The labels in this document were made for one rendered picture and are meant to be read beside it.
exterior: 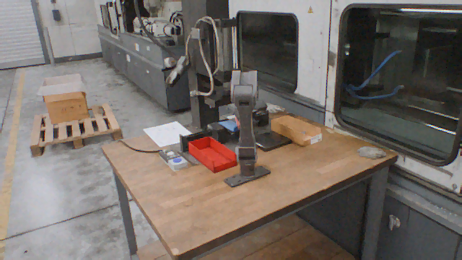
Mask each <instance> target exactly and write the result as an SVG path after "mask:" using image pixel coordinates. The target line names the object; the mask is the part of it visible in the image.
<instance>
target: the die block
mask: <svg viewBox="0 0 462 260"><path fill-rule="evenodd" d="M208 129H211V128H210V127H208ZM211 130H212V136H211V138H212V139H215V140H217V141H218V142H219V143H221V144H224V143H227V142H229V134H227V132H225V130H222V131H215V130H213V129H211ZM233 135H234V136H236V137H237V138H240V130H237V131H235V134H233Z"/></svg>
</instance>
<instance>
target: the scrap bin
mask: <svg viewBox="0 0 462 260"><path fill-rule="evenodd" d="M188 147H189V153H190V154H191V155H192V156H194V157H195V158H196V159H197V160H198V161H199V162H200V163H202V164H203V165H204V166H206V167H207V168H208V169H210V171H211V172H213V174H215V173H217V172H219V171H222V170H226V169H229V168H232V167H235V166H237V155H236V154H235V153H234V152H233V151H232V150H230V149H228V148H226V147H225V146H224V145H223V144H221V143H219V142H218V141H217V140H215V139H212V138H211V137H210V136H208V137H205V138H203V139H197V140H194V141H192V142H188Z"/></svg>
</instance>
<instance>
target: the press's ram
mask: <svg viewBox="0 0 462 260"><path fill-rule="evenodd" d="M231 81H232V80H231V79H230V80H226V82H225V83H223V82H222V80H219V79H215V78H213V83H214V89H213V90H216V91H217V92H216V95H210V96H205V103H207V104H209V105H210V108H218V106H222V105H228V104H231V103H232V101H231V84H230V83H231ZM202 85H203V86H205V87H208V88H210V89H211V81H210V79H205V81H202Z"/></svg>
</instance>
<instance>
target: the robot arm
mask: <svg viewBox="0 0 462 260"><path fill-rule="evenodd" d="M236 85H237V86H236ZM258 96H259V91H258V84H257V71H249V73H241V71H233V72H232V85H231V101H232V103H235V106H236V108H235V109H234V112H233V114H234V115H235V120H236V124H237V128H238V129H240V138H239V143H238V145H236V147H235V154H236V155H237V163H240V172H239V173H238V174H236V175H233V176H230V177H228V178H224V182H225V183H226V184H228V185H229V187H231V188H235V187H238V186H239V185H242V184H244V183H247V182H249V181H254V180H256V179H258V178H261V177H264V176H267V175H269V174H271V171H270V170H269V169H268V168H265V167H264V166H262V165H260V166H258V167H255V163H257V160H258V145H256V137H255V135H254V132H253V128H252V124H254V123H255V122H256V120H255V116H256V114H257V113H260V114H262V113H263V112H265V111H266V110H267V108H268V105H267V104H266V103H265V102H264V101H263V100H260V101H258V100H257V99H258Z"/></svg>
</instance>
